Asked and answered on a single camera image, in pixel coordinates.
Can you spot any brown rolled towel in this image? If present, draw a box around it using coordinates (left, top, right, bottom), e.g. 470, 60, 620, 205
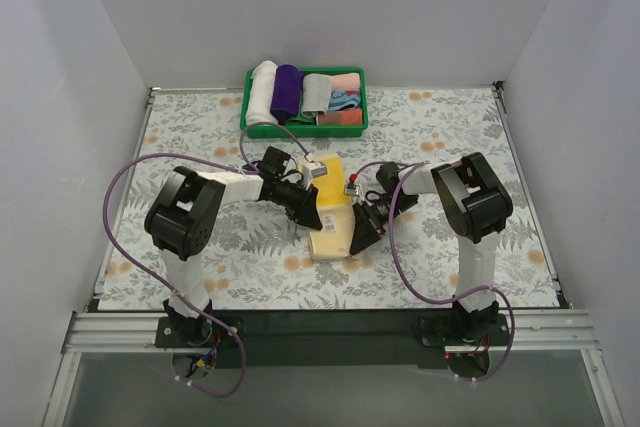
316, 108, 363, 127

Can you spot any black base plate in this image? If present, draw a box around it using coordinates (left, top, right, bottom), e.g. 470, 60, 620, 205
155, 309, 514, 371

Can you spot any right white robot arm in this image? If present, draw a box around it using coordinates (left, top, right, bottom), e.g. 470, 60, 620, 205
349, 152, 513, 341

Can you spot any white rolled towel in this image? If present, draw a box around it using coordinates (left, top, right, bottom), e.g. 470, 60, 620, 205
245, 60, 278, 124

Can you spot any blue patterned rolled towel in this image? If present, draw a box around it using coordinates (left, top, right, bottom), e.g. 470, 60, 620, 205
328, 90, 361, 112

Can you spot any yellow towel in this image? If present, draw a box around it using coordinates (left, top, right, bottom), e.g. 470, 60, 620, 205
303, 153, 355, 262

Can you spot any pink rolled towel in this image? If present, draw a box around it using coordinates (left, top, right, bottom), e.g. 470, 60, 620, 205
329, 72, 361, 91

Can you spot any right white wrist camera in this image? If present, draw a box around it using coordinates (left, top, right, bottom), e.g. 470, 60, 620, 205
344, 178, 365, 204

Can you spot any purple rolled towel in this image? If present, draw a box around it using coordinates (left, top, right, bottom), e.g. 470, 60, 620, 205
270, 64, 304, 124

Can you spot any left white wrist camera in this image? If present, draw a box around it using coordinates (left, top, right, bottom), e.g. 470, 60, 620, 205
298, 161, 328, 187

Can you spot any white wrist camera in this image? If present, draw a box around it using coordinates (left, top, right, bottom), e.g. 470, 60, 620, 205
344, 178, 365, 204
298, 161, 328, 187

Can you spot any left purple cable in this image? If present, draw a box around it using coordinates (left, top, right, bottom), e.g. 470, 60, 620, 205
102, 121, 316, 397

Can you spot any green rolled towel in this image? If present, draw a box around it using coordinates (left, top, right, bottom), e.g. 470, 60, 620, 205
285, 115, 316, 126

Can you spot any grey towel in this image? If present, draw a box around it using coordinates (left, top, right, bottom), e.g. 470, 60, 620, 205
300, 73, 332, 118

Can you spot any aluminium frame rail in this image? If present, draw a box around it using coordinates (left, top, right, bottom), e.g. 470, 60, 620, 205
43, 309, 624, 426

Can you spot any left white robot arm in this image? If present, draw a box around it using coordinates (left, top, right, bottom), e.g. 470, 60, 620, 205
144, 147, 328, 346

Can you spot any green plastic tray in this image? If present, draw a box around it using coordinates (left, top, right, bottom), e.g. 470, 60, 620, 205
239, 66, 369, 139

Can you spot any floral table mat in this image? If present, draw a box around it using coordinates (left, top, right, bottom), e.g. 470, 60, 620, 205
98, 88, 558, 311

